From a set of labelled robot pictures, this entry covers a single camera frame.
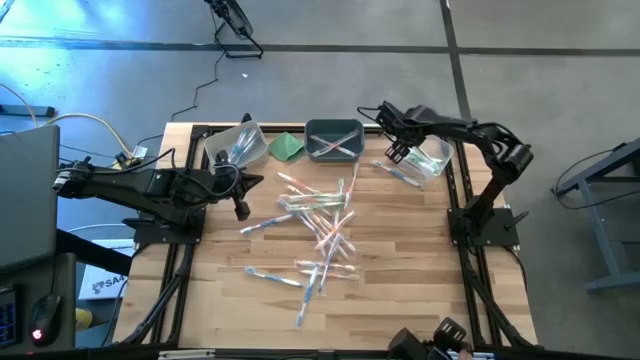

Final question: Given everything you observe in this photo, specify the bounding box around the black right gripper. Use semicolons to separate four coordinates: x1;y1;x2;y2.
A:
375;101;431;165

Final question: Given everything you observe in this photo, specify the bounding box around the translucent white plastic bin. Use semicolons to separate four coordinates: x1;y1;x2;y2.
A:
203;119;270;171

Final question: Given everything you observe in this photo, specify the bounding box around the black diagonal beam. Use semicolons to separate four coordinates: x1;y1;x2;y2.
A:
54;228;135;277

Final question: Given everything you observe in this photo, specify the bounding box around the green folded cloth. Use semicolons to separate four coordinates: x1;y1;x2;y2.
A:
268;130;306;163

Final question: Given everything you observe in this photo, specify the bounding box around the teal plastic bin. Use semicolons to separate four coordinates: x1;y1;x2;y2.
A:
303;118;365;164

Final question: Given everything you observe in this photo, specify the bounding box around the black backlit keyboard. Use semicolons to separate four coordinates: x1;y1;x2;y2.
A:
0;283;22;350

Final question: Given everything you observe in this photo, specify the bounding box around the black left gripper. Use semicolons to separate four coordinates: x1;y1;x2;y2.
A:
199;169;265;222

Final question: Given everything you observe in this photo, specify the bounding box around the white cardboard box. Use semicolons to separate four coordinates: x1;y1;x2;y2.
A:
78;238;136;301

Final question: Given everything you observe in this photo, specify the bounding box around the clear plastic bin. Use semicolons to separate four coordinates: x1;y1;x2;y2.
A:
397;133;455;187

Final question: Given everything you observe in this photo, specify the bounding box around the black floor bar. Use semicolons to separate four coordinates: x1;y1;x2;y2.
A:
0;103;56;119

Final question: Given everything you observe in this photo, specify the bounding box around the black computer mouse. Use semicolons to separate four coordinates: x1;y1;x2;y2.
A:
28;293;63;348

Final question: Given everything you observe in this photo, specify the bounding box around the black floor fan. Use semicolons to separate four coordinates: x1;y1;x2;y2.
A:
202;0;265;60

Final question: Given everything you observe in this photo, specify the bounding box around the grey blue metal stand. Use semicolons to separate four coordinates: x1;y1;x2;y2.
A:
552;135;640;295

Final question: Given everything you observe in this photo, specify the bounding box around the yellow cable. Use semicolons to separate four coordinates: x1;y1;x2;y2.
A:
0;82;135;185

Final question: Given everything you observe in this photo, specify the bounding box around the black handheld control device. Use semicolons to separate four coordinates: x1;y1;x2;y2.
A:
388;316;471;360

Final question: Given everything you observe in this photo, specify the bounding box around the dark grey desk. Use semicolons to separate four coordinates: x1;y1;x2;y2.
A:
0;252;77;354

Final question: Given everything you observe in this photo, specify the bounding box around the small yellow object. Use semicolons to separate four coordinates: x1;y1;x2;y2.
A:
74;308;95;331

